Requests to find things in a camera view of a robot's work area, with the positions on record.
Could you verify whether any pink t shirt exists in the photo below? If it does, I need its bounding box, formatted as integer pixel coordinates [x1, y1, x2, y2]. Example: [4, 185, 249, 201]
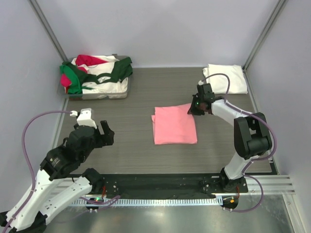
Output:
[151, 103, 198, 145]

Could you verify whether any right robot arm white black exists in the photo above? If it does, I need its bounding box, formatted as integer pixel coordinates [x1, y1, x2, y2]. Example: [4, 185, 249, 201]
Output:
[188, 83, 273, 192]

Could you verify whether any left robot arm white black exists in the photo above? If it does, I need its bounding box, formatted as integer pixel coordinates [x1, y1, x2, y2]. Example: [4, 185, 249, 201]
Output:
[0, 120, 115, 233]

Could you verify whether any folded white t shirt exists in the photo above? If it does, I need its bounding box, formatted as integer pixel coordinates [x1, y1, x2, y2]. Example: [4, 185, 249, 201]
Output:
[203, 64, 248, 95]

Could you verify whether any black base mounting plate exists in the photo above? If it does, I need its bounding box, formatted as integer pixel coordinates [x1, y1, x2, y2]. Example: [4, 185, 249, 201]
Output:
[89, 173, 248, 200]

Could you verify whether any white t shirt in bin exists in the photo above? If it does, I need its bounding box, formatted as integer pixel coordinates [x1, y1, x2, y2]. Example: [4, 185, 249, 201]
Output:
[72, 55, 130, 100]

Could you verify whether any bright green t shirt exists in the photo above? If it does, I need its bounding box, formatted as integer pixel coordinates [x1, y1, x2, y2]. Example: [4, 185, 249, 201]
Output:
[60, 62, 82, 94]

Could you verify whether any clear plastic bin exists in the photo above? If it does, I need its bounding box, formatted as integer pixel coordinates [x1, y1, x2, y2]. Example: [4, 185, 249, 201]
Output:
[59, 54, 133, 100]

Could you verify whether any dark green t shirt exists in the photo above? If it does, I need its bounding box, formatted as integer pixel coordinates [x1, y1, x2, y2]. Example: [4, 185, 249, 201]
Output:
[60, 57, 133, 85]

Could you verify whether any red t shirt in bin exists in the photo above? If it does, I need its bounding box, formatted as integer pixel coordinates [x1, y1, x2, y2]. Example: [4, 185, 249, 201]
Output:
[60, 54, 109, 88]

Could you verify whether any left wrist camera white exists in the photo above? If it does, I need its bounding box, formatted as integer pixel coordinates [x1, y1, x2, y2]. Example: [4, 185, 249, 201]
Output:
[70, 108, 97, 129]

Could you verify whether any slotted cable duct strip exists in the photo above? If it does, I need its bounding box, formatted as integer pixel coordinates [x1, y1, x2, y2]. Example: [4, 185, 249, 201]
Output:
[69, 196, 223, 207]

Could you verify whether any right aluminium frame post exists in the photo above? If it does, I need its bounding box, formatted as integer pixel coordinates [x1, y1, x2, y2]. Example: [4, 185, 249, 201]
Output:
[243, 0, 288, 71]

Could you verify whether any aluminium frame post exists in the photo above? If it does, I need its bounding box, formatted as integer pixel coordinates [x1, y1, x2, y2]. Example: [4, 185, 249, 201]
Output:
[28, 0, 68, 61]
[243, 0, 288, 71]

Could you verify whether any left aluminium frame post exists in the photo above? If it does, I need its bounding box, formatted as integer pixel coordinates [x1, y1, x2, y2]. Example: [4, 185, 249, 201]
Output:
[28, 0, 68, 61]

